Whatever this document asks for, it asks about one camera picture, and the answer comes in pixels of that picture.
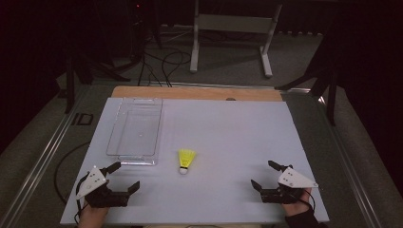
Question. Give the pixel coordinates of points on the wooden table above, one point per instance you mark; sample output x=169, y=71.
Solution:
x=196, y=93

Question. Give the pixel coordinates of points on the black tripod stand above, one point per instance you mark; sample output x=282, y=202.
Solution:
x=323, y=79
x=82, y=69

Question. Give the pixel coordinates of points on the metal floor rail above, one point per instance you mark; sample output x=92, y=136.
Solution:
x=345, y=158
x=41, y=158

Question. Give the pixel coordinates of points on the yellow shuttlecock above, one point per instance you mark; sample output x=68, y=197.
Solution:
x=186, y=158

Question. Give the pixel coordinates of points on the white metal table frame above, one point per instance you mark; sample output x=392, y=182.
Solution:
x=234, y=23

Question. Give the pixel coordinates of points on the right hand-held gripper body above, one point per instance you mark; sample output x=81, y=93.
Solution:
x=286, y=190

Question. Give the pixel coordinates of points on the person's left hand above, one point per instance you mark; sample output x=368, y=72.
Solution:
x=92, y=217

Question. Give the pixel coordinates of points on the person's right hand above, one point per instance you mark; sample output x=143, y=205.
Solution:
x=297, y=207

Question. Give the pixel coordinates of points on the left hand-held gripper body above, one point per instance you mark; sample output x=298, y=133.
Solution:
x=103, y=198

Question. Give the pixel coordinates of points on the clear plastic tray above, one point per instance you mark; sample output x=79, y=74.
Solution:
x=136, y=133

